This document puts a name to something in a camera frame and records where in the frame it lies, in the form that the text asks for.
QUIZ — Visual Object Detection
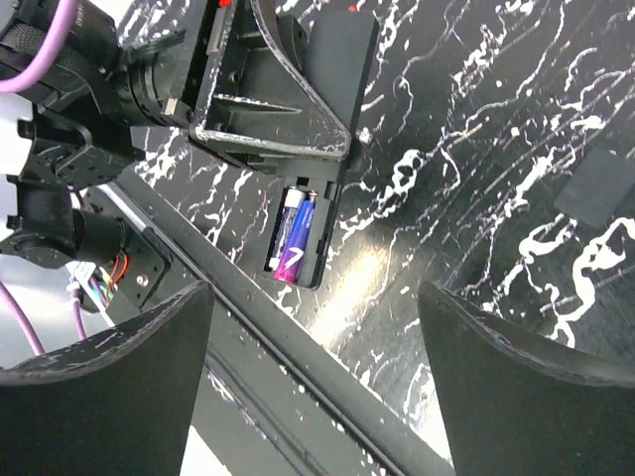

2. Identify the black remote battery cover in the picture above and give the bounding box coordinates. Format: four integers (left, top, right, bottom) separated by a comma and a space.
554, 148, 634, 228

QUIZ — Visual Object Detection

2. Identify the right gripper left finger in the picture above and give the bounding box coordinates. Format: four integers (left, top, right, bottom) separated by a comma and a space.
1, 281, 214, 475

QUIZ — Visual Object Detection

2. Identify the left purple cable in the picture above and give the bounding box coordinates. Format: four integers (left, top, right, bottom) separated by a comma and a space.
0, 0, 80, 95

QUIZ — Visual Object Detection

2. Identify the blue pink battery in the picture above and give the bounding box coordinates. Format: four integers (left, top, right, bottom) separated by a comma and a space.
274, 191, 318, 284

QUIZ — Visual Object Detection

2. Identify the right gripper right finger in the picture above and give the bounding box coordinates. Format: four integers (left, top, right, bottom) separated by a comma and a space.
418, 281, 634, 475

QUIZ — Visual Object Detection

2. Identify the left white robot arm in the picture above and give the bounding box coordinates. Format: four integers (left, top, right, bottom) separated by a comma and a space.
1, 1, 376, 268

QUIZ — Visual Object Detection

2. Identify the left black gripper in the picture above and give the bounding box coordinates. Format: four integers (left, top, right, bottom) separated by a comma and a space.
171, 1, 352, 174

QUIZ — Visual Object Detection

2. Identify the black remote control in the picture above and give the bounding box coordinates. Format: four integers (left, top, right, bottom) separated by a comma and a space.
257, 9, 379, 290

